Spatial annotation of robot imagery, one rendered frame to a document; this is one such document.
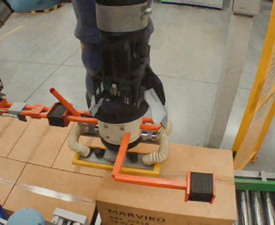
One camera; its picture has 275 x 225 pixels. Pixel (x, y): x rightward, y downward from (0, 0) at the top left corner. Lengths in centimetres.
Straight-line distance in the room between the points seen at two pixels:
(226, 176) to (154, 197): 35
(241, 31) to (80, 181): 149
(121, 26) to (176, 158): 92
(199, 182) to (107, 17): 53
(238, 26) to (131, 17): 145
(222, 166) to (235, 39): 94
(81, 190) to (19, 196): 42
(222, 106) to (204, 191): 141
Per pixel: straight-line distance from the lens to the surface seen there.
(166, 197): 105
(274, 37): 122
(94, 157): 94
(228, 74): 189
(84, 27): 67
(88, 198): 154
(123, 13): 33
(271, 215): 164
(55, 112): 99
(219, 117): 211
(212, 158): 122
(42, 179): 171
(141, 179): 72
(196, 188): 70
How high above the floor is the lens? 184
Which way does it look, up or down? 39 degrees down
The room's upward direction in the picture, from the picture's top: straight up
